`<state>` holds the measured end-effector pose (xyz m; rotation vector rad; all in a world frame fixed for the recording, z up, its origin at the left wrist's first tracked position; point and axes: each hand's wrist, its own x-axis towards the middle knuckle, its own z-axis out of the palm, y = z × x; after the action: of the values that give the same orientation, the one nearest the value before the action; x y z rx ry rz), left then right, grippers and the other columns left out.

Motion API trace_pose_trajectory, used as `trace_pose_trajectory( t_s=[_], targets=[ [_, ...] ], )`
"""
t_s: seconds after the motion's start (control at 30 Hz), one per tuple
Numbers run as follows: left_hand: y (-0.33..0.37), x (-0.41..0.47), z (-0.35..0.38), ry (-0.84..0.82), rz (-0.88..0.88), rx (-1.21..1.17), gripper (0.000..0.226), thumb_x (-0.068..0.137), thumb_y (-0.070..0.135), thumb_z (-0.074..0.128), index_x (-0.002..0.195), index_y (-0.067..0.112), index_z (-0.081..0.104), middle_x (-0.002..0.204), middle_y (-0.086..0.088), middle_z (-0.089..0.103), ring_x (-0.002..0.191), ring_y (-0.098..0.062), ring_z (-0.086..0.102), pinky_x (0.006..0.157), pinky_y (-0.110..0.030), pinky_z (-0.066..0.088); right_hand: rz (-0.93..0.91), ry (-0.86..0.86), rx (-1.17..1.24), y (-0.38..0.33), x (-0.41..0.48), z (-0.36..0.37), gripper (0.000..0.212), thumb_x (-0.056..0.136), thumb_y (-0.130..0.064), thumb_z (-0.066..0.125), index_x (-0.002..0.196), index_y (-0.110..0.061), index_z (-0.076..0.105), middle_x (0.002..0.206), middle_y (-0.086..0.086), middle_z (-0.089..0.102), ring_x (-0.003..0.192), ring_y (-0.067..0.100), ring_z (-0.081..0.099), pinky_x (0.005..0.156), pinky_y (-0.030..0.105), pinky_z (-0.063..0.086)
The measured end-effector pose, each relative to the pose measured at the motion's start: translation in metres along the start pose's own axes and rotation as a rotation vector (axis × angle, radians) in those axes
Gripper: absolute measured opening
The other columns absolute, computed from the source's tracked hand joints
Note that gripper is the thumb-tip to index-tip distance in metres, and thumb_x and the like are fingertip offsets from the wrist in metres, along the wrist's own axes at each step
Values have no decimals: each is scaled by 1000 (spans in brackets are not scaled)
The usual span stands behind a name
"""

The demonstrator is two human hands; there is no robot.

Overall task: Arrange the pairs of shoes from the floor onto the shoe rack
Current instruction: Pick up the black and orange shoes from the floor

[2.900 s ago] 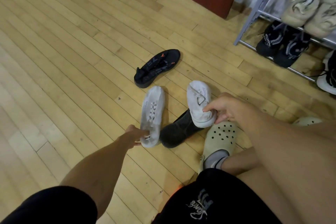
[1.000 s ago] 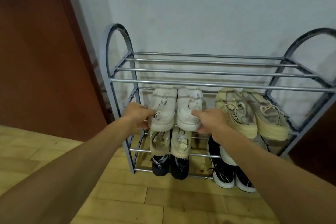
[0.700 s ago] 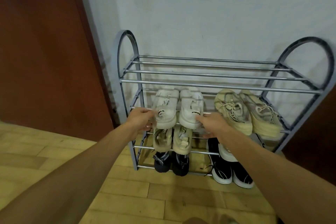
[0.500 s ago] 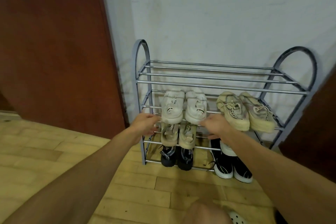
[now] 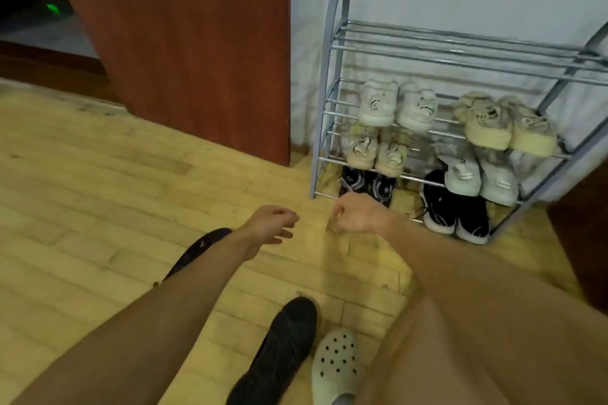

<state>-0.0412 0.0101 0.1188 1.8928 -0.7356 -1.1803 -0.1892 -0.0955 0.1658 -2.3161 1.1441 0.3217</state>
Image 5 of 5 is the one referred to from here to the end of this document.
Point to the person's right hand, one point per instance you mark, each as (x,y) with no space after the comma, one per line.
(363,215)

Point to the person's left hand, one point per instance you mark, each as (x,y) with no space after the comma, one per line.
(268,226)

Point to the black grey patterned sneaker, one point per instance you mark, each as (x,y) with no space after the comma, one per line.
(352,181)
(384,188)

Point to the black orange-accent sneaker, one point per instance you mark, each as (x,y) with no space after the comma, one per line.
(199,248)
(280,347)

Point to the black green sneaker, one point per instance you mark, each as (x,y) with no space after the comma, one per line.
(437,210)
(472,224)

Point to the white knit sneaker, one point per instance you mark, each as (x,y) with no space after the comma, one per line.
(499,181)
(461,172)

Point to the white ribbed-sole sneaker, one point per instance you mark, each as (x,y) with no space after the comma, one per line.
(418,110)
(377,103)

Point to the beige pink sneaker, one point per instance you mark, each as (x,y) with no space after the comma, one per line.
(534,134)
(487,127)

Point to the grey metal shoe rack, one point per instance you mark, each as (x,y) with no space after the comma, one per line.
(328,39)

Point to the person's right forearm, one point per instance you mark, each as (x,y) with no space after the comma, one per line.
(499,295)

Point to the person's left forearm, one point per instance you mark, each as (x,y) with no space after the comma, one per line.
(142,333)

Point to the person's left leg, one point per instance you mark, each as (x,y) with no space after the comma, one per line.
(418,362)

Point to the cream perforated clog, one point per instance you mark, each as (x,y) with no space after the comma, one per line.
(337,362)

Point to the grey sock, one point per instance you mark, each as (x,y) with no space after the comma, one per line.
(343,400)

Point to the dark device green light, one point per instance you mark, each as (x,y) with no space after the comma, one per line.
(52,7)

